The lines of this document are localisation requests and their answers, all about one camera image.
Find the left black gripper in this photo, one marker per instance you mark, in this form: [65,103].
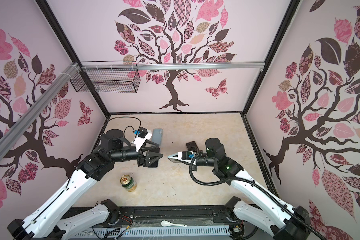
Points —
[145,160]

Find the black smartphone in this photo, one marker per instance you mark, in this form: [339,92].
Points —
[154,158]

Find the phone with white case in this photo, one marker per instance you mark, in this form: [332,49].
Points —
[176,158]

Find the light blue phone case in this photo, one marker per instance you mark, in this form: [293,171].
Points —
[157,136]

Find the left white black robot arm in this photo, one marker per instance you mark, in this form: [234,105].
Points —
[47,222]

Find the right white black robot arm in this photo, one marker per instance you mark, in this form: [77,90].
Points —
[274,216]

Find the phone with pink case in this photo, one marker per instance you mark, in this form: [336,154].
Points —
[192,147]

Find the green gold drink can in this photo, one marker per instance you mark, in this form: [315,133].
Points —
[128,183]

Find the white plastic spoon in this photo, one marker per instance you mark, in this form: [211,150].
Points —
[169,224]

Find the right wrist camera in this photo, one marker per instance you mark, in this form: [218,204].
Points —
[188,155]

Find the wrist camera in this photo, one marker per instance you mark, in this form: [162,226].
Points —
[142,135]
[188,155]

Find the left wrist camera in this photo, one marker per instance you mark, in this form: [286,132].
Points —
[142,135]

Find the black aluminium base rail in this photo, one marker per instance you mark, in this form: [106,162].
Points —
[218,214]

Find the white slotted cable duct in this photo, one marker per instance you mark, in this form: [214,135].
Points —
[154,233]

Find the black wire basket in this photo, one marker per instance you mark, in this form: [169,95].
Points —
[107,77]

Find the back aluminium wall rail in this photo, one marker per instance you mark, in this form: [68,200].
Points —
[187,66]

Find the aluminium wall rail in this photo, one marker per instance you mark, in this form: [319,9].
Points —
[187,66]
[20,127]

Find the left aluminium wall rail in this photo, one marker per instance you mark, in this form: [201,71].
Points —
[20,127]

